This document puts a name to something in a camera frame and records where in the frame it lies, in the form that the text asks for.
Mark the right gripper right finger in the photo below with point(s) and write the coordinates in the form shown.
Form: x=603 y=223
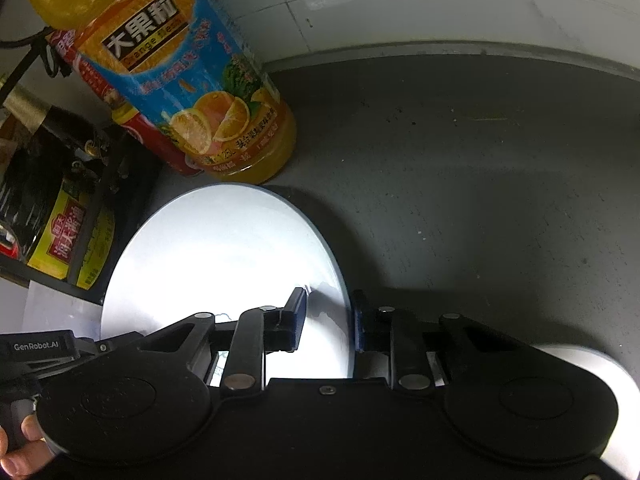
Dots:
x=390 y=344

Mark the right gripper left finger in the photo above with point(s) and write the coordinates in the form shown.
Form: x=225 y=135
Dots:
x=258 y=332

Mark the small white plate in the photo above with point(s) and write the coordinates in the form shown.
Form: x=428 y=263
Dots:
x=226 y=249

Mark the large white sweet plate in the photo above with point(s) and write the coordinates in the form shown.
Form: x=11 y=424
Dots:
x=608 y=397

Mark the person left hand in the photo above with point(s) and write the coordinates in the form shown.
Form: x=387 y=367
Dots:
x=31 y=457

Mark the orange juice bottle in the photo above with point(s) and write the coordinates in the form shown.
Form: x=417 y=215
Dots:
x=180 y=65

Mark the soy sauce jug red handle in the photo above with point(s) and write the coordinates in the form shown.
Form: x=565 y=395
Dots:
x=71 y=192

